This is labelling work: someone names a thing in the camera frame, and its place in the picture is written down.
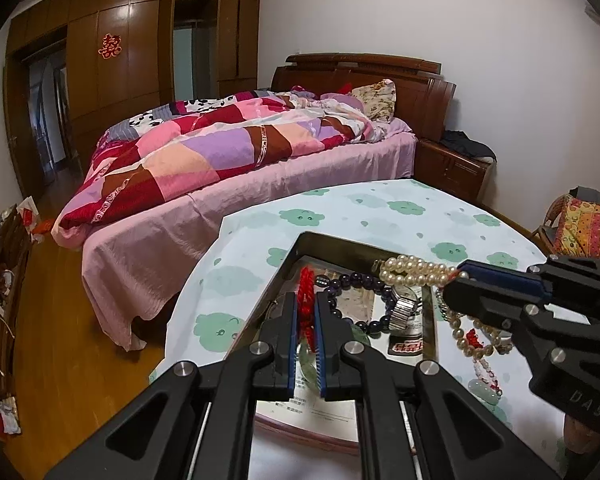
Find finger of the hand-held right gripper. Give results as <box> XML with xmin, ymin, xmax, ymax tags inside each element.
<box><xmin>455</xmin><ymin>255</ymin><xmax>600</xmax><ymax>311</ymax></box>
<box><xmin>442</xmin><ymin>280</ymin><xmax>600</xmax><ymax>361</ymax></box>

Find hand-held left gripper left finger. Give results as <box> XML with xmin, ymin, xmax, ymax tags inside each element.
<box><xmin>45</xmin><ymin>292</ymin><xmax>301</xmax><ymax>480</ymax></box>

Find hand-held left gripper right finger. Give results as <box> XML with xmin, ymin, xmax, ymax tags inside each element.
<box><xmin>314</xmin><ymin>292</ymin><xmax>566</xmax><ymax>480</ymax></box>

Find green jade bracelet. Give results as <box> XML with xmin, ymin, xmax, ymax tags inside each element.
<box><xmin>297</xmin><ymin>325</ymin><xmax>376</xmax><ymax>386</ymax></box>

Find red knotted cord bracelet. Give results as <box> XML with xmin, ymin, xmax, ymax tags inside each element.
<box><xmin>295</xmin><ymin>266</ymin><xmax>317</xmax><ymax>351</ymax></box>

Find pink tin box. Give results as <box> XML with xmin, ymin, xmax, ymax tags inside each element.
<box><xmin>252</xmin><ymin>231</ymin><xmax>438</xmax><ymax>443</ymax></box>

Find white pearl necklace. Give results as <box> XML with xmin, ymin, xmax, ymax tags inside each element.
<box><xmin>380</xmin><ymin>254</ymin><xmax>518</xmax><ymax>361</ymax></box>

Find silver wrist watch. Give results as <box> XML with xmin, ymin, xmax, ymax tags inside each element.
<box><xmin>387</xmin><ymin>282</ymin><xmax>426</xmax><ymax>333</ymax></box>

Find dark bead bracelet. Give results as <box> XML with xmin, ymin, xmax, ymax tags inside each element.
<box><xmin>325</xmin><ymin>271</ymin><xmax>396</xmax><ymax>333</ymax></box>

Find red and white bead strand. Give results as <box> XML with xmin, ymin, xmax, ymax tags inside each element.
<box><xmin>462</xmin><ymin>327</ymin><xmax>503</xmax><ymax>396</ymax></box>

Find printed paper leaflets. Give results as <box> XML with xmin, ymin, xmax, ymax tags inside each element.
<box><xmin>260</xmin><ymin>280</ymin><xmax>426</xmax><ymax>433</ymax></box>

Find wicker chair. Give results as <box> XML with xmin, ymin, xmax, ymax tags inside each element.
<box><xmin>530</xmin><ymin>187</ymin><xmax>600</xmax><ymax>261</ymax></box>

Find pale green jade pendant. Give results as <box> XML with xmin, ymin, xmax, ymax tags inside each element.
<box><xmin>467</xmin><ymin>377</ymin><xmax>501</xmax><ymax>408</ymax></box>

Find colourful patterned cushion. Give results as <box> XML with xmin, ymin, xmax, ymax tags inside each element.
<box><xmin>552</xmin><ymin>196</ymin><xmax>600</xmax><ymax>261</ymax></box>

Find wooden nightstand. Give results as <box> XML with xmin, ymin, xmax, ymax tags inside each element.
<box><xmin>414</xmin><ymin>132</ymin><xmax>496</xmax><ymax>206</ymax></box>

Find dark clothes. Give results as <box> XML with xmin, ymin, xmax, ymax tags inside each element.
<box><xmin>440</xmin><ymin>130</ymin><xmax>496</xmax><ymax>161</ymax></box>

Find wooden bed with pink sheet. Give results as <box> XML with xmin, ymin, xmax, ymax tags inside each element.
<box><xmin>52</xmin><ymin>53</ymin><xmax>458</xmax><ymax>352</ymax></box>

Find patchwork quilt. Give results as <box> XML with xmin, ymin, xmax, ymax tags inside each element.
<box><xmin>52</xmin><ymin>89</ymin><xmax>386</xmax><ymax>228</ymax></box>

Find floral pillow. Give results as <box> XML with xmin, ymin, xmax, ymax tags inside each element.
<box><xmin>350</xmin><ymin>79</ymin><xmax>397</xmax><ymax>122</ymax></box>

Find wooden cabinet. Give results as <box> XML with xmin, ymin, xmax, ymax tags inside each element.
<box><xmin>0</xmin><ymin>202</ymin><xmax>33</xmax><ymax>441</ymax></box>

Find white paper bag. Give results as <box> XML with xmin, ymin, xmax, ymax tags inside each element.
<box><xmin>20</xmin><ymin>196</ymin><xmax>43</xmax><ymax>233</ymax></box>

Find brown wooden wardrobe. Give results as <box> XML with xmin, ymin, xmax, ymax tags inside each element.
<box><xmin>2</xmin><ymin>0</ymin><xmax>263</xmax><ymax>186</ymax></box>

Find red paper decoration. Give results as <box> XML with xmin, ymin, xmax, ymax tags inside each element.
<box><xmin>98</xmin><ymin>34</ymin><xmax>123</xmax><ymax>59</ymax></box>

